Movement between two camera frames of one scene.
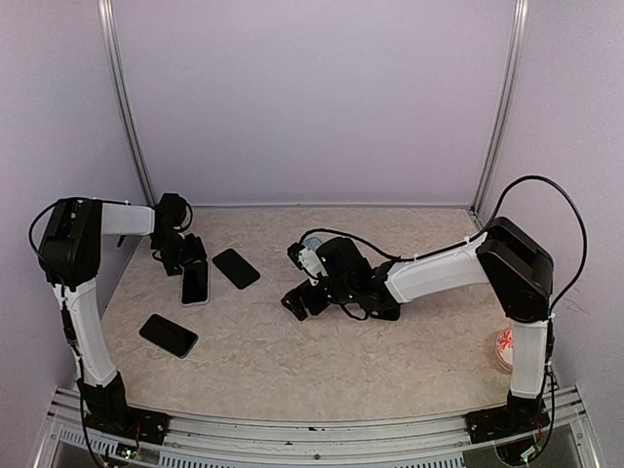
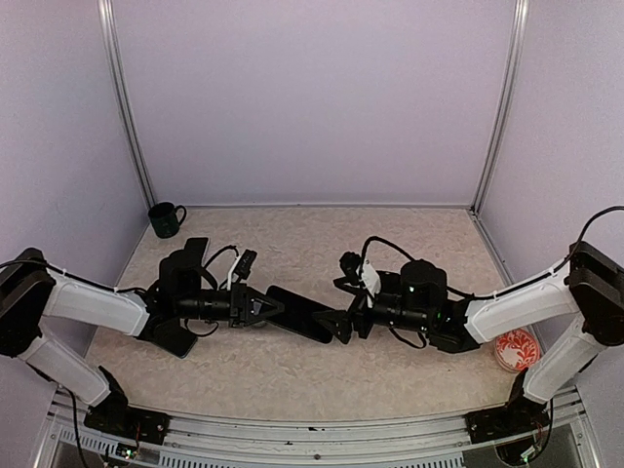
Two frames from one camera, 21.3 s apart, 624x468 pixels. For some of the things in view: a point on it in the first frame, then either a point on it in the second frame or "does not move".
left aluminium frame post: x=106 y=20 does not move
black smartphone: x=236 y=268 → x=298 y=314
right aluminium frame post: x=515 y=61 does not move
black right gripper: x=297 y=305 → x=359 y=312
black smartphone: x=168 y=335 does not move
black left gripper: x=197 y=252 → x=242 y=292
